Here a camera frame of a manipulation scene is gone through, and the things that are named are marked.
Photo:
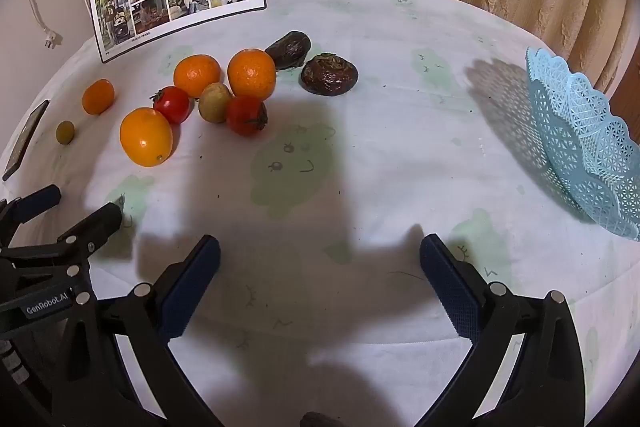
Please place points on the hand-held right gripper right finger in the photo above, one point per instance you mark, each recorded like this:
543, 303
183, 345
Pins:
450, 288

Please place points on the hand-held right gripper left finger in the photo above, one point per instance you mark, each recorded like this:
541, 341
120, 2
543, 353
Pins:
192, 288

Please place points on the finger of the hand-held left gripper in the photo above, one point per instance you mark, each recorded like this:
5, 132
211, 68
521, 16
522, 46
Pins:
37, 203
97, 222

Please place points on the small green fruit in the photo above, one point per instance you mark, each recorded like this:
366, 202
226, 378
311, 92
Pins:
65, 133

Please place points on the large yellow-orange orange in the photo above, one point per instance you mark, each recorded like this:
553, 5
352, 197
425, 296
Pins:
146, 137

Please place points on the small orange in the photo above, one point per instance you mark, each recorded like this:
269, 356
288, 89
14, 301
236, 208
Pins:
98, 97

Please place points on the red tomato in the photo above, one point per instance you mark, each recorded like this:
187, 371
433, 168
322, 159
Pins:
172, 104
246, 116

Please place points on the brown kiwi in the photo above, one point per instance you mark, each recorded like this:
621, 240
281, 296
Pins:
214, 103

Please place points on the orange mandarin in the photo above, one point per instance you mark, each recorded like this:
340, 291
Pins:
197, 75
252, 73

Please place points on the light blue plastic basket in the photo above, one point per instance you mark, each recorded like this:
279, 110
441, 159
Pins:
585, 142

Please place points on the dark round wrinkled avocado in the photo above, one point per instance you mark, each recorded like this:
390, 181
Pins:
329, 74

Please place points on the dark elongated avocado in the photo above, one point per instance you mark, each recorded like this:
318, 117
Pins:
289, 49

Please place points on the dark smartphone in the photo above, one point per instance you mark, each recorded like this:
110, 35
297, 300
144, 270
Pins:
25, 139

